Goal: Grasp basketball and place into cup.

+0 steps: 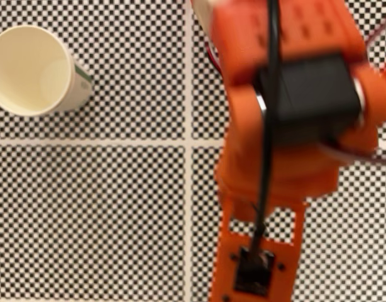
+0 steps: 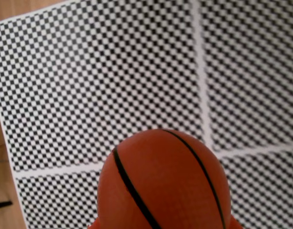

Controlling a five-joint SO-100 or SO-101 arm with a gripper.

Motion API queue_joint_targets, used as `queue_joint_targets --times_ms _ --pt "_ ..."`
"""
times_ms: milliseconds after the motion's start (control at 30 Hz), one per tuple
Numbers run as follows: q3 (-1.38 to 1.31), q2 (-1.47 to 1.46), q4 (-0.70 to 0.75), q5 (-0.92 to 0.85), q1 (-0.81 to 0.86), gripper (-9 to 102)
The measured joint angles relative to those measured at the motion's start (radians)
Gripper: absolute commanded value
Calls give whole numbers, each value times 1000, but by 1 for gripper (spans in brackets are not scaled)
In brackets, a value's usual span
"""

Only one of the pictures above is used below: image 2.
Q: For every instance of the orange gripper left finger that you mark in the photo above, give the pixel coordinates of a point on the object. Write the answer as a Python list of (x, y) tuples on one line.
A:
[(92, 226)]

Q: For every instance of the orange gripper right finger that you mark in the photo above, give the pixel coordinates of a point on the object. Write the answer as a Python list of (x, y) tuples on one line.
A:
[(234, 225)]

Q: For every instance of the small orange basketball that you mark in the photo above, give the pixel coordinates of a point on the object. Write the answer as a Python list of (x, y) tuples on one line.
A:
[(165, 186)]

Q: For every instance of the black flat strip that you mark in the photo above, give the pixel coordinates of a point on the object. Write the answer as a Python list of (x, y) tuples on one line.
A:
[(2, 205)]

